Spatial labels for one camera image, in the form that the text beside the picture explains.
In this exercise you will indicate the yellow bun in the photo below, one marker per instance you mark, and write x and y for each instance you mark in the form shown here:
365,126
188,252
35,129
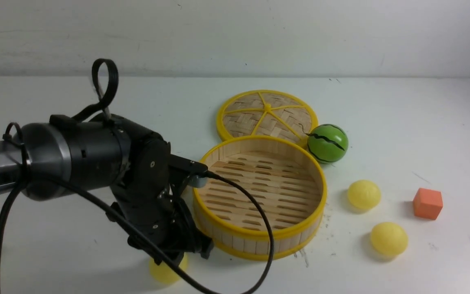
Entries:
162,273
364,195
389,239

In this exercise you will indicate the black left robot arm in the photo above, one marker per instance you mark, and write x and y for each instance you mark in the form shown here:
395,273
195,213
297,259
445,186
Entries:
87,155

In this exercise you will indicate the woven bamboo steamer lid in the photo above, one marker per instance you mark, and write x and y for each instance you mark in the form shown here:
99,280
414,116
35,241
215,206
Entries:
266,113

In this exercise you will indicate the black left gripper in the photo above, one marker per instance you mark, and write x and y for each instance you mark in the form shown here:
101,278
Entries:
150,198

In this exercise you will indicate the green watermelon toy ball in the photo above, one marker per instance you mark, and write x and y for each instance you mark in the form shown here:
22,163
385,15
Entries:
327,143

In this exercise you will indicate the orange foam cube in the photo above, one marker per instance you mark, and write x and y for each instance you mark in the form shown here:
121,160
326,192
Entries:
427,204

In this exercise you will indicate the bamboo steamer tray yellow rim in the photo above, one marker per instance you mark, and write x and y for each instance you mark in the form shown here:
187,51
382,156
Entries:
285,180

